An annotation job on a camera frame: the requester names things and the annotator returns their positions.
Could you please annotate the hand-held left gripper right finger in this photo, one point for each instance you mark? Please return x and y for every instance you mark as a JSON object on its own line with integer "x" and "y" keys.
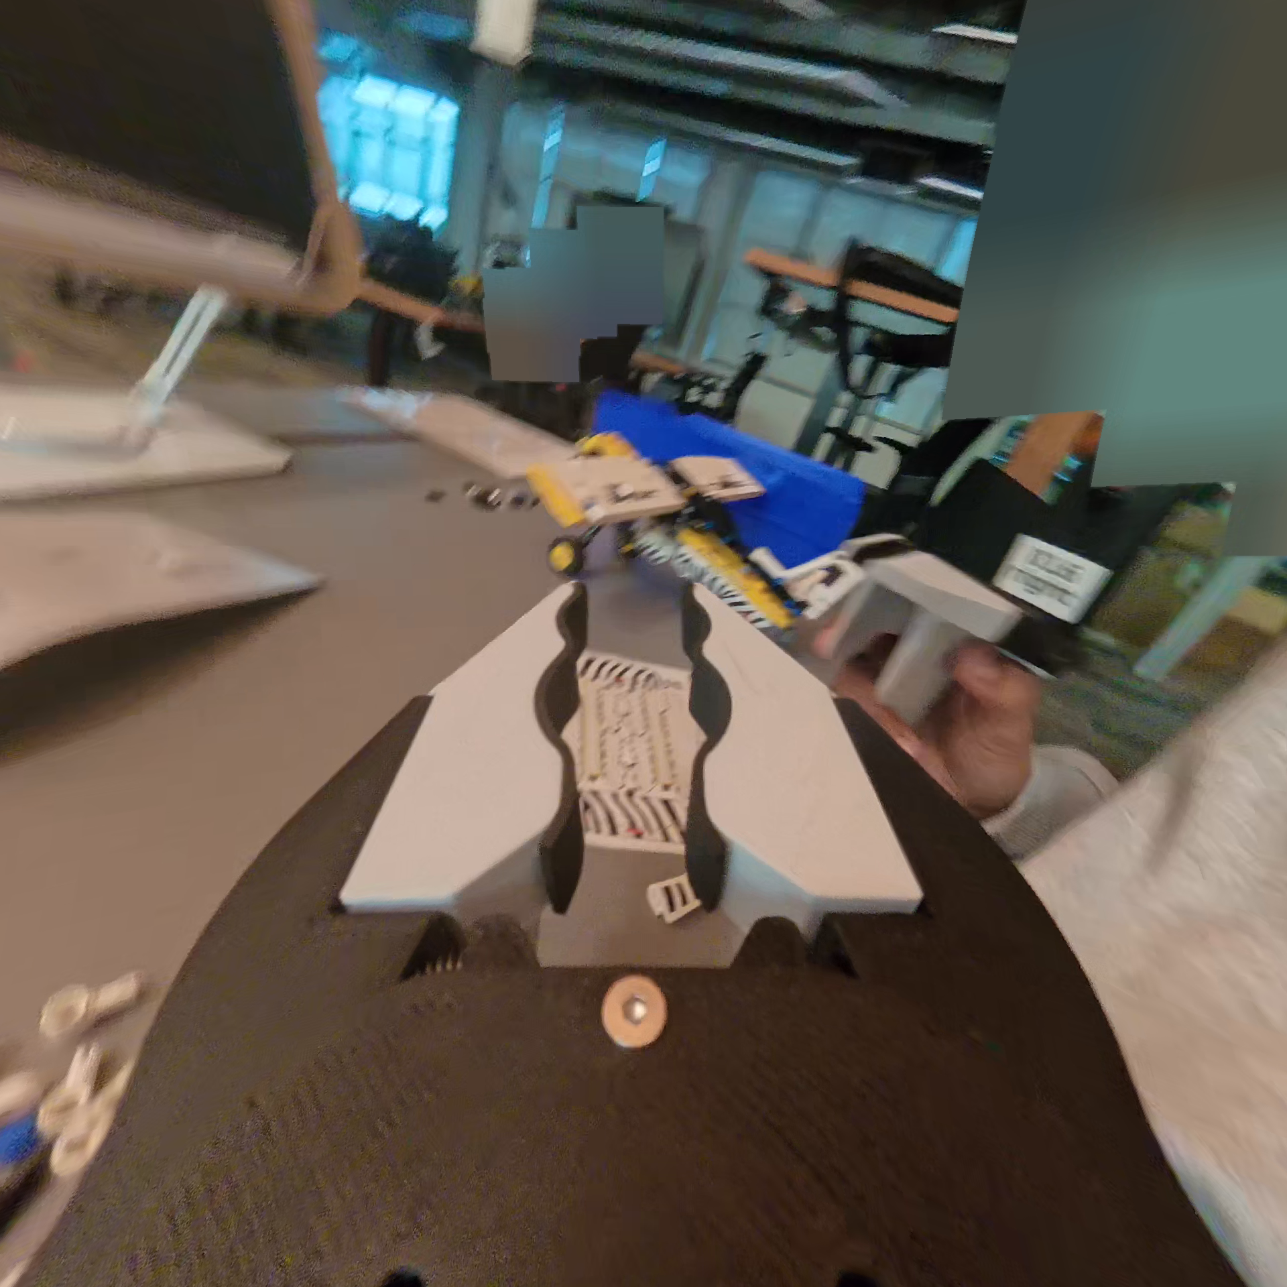
{"x": 794, "y": 784}

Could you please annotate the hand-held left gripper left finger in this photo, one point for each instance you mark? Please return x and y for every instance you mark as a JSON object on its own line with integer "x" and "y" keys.
{"x": 463, "y": 784}

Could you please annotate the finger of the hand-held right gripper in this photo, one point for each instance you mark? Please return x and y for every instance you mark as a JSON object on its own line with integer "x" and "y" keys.
{"x": 935, "y": 597}

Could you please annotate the yellow and white lego model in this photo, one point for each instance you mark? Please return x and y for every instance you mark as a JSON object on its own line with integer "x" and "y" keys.
{"x": 644, "y": 492}

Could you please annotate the lego instruction booklet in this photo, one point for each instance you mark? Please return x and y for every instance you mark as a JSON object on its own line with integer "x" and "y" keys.
{"x": 121, "y": 573}

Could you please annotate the person's right forearm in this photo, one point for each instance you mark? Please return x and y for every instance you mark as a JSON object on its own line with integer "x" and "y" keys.
{"x": 1186, "y": 855}

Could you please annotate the white grille lego piece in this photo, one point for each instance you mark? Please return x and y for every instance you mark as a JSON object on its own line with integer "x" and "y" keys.
{"x": 671, "y": 896}

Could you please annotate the pile of dark lego pieces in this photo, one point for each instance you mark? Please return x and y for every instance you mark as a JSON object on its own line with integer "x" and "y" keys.
{"x": 488, "y": 495}

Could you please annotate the person's right hand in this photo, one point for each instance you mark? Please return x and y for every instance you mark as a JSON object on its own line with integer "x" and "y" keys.
{"x": 990, "y": 734}

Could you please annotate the blue box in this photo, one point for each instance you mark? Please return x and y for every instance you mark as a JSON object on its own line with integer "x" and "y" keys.
{"x": 785, "y": 482}

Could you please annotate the black office chair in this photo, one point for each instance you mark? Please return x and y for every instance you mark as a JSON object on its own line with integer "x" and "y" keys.
{"x": 895, "y": 282}

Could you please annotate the wooden-topped desk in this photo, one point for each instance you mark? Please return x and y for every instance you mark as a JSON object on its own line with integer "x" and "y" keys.
{"x": 805, "y": 269}

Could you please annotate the printed paper sheet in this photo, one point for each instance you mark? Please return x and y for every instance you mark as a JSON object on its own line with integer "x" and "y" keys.
{"x": 472, "y": 427}

